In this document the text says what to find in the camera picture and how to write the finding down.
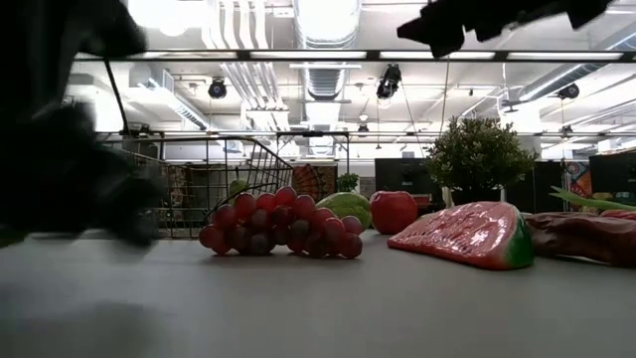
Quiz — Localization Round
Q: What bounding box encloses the red apple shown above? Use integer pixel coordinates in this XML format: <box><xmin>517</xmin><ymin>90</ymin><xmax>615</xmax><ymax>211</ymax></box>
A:
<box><xmin>369</xmin><ymin>190</ymin><xmax>419</xmax><ymax>236</ymax></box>

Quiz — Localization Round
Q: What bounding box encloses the colourful wall hanging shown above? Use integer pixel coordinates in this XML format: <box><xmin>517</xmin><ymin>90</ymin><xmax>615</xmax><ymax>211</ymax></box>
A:
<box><xmin>563</xmin><ymin>161</ymin><xmax>592</xmax><ymax>199</ymax></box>

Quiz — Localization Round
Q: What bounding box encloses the black monitor on rolling stand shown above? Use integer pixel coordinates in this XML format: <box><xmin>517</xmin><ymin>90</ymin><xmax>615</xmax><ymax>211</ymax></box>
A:
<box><xmin>588</xmin><ymin>151</ymin><xmax>636</xmax><ymax>196</ymax></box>

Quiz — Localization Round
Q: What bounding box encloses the metal wire basket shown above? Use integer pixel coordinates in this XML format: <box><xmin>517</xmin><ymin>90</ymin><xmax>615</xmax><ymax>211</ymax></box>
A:
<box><xmin>116</xmin><ymin>134</ymin><xmax>295</xmax><ymax>240</ymax></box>

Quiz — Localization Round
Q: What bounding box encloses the red grape bunch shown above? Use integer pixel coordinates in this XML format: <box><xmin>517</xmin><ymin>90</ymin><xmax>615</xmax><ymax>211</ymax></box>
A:
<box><xmin>198</xmin><ymin>185</ymin><xmax>365</xmax><ymax>261</ymax></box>

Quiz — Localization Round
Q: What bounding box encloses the silver ventilation duct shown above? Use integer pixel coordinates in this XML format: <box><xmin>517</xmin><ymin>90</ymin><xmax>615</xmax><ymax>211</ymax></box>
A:
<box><xmin>292</xmin><ymin>0</ymin><xmax>362</xmax><ymax>101</ymax></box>

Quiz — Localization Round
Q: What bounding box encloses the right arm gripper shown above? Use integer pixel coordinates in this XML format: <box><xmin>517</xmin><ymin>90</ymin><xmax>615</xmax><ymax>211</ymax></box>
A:
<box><xmin>396</xmin><ymin>0</ymin><xmax>615</xmax><ymax>60</ymax></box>

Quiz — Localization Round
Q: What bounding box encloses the potted green plant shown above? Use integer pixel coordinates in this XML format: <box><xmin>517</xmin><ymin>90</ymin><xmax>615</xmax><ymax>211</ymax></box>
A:
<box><xmin>424</xmin><ymin>115</ymin><xmax>541</xmax><ymax>208</ymax></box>

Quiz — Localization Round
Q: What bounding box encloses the black background monitor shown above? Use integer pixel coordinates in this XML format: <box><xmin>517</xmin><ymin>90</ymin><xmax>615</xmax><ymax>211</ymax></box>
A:
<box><xmin>375</xmin><ymin>157</ymin><xmax>434</xmax><ymax>196</ymax></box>

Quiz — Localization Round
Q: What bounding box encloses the lime green cabbage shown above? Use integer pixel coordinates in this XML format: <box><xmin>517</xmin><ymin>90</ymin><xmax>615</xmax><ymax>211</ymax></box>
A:
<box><xmin>315</xmin><ymin>191</ymin><xmax>374</xmax><ymax>230</ymax></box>

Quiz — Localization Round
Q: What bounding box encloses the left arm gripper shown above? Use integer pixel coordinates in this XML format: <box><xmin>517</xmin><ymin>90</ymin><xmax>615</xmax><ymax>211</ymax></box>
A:
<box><xmin>0</xmin><ymin>101</ymin><xmax>168</xmax><ymax>248</ymax></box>

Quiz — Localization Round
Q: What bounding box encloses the green pear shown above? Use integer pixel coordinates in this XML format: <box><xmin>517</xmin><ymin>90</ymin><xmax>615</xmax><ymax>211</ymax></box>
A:
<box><xmin>227</xmin><ymin>178</ymin><xmax>251</xmax><ymax>200</ymax></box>

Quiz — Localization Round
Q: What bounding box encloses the small background plant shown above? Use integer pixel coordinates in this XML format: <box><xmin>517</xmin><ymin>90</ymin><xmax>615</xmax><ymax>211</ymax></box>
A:
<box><xmin>336</xmin><ymin>172</ymin><xmax>360</xmax><ymax>194</ymax></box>

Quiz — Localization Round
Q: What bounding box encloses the colourful round patterned panel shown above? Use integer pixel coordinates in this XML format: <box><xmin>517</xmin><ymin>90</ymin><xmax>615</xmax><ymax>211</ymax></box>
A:
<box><xmin>291</xmin><ymin>163</ymin><xmax>339</xmax><ymax>202</ymax></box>

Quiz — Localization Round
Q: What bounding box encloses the green white celery stalk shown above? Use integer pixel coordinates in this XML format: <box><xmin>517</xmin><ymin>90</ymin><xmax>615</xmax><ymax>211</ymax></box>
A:
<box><xmin>549</xmin><ymin>185</ymin><xmax>636</xmax><ymax>213</ymax></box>

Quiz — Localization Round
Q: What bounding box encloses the watermelon slice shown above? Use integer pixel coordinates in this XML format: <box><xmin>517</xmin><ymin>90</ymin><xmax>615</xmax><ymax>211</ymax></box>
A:
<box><xmin>387</xmin><ymin>200</ymin><xmax>537</xmax><ymax>271</ymax></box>

